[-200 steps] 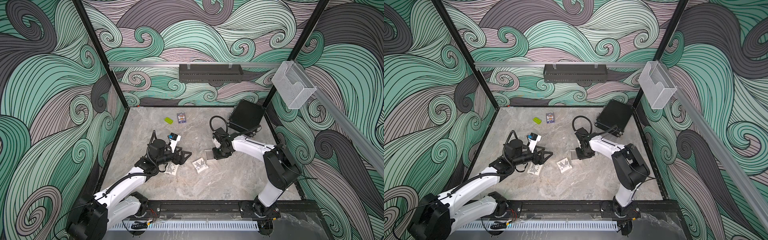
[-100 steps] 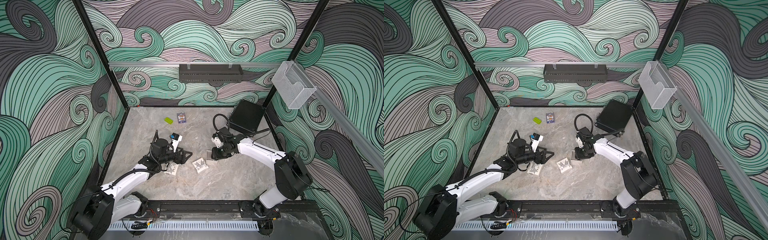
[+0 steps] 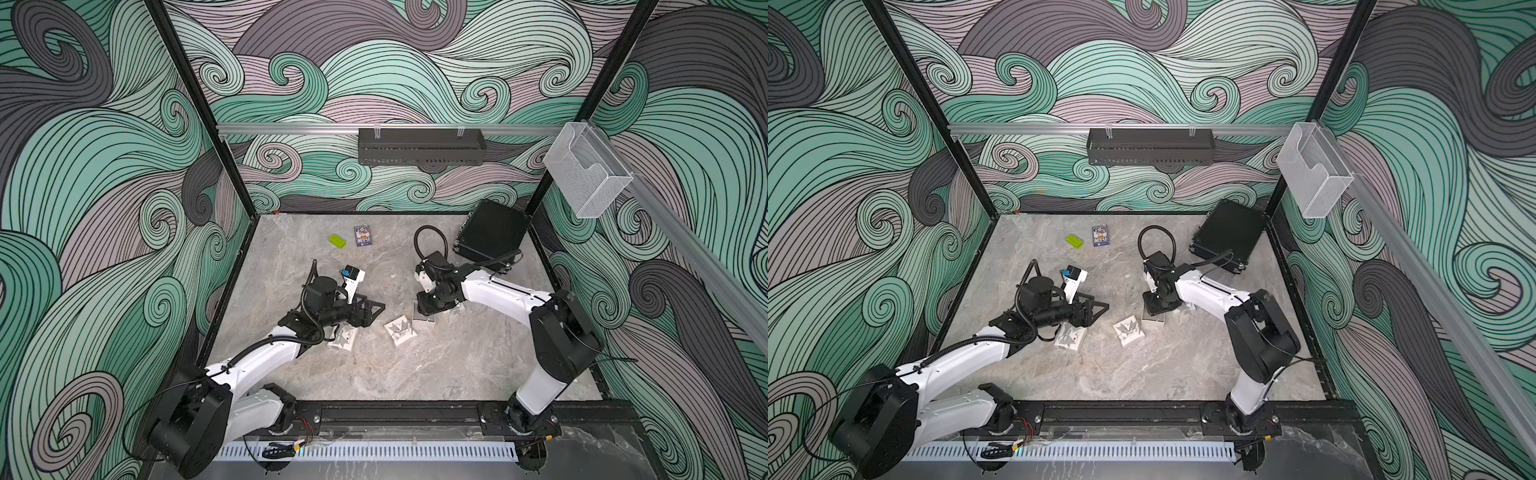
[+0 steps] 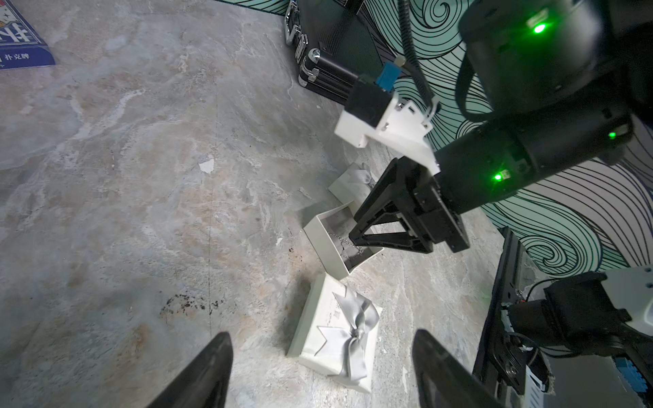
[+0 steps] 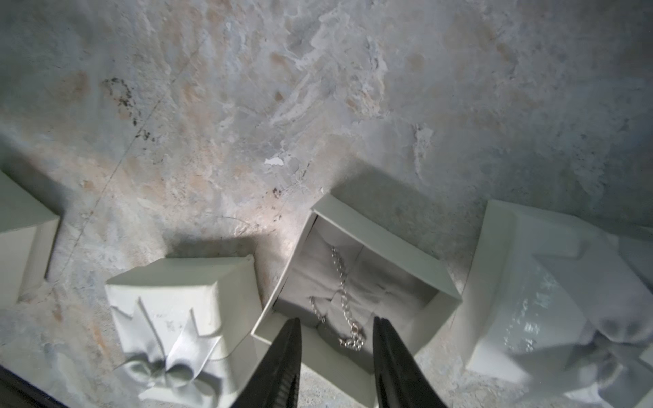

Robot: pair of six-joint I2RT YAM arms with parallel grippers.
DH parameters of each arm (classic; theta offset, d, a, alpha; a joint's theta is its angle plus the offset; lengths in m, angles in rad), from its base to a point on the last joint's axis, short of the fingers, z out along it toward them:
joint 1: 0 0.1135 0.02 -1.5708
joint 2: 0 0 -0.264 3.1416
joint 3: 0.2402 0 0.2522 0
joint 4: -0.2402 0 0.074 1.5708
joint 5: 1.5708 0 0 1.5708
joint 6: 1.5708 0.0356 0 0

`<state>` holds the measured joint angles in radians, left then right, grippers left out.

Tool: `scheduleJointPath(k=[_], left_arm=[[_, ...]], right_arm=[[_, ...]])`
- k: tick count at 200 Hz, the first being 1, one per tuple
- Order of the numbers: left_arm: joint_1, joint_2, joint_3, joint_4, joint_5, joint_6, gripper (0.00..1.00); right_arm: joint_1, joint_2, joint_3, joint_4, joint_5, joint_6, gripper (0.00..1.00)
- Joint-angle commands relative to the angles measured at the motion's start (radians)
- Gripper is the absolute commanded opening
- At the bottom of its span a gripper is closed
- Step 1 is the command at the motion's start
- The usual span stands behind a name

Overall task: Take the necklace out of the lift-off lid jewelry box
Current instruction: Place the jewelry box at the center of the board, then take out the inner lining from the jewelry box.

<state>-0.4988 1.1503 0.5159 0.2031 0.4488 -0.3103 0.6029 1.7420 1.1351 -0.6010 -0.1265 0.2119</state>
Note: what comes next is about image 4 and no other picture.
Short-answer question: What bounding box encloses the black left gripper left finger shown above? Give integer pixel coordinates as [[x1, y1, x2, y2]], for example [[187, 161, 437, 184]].
[[148, 331, 234, 408]]

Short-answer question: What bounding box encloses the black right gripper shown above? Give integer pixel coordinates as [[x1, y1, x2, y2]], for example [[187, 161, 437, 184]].
[[351, 157, 470, 253]]

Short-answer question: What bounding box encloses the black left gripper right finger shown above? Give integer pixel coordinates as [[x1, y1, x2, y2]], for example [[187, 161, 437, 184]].
[[412, 329, 502, 408]]

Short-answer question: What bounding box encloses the silver chain necklace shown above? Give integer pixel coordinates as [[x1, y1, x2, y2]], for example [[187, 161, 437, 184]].
[[328, 223, 366, 258]]

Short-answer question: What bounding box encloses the white jewelry box base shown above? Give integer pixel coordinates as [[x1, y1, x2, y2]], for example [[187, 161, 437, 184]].
[[304, 204, 384, 281]]

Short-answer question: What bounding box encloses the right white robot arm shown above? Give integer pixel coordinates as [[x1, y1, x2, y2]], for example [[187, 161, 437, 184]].
[[337, 1, 652, 253]]

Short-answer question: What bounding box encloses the black aluminium case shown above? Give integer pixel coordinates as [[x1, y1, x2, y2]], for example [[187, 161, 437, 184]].
[[284, 0, 396, 105]]

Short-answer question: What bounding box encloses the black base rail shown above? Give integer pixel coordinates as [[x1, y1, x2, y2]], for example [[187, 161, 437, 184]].
[[473, 227, 549, 407]]

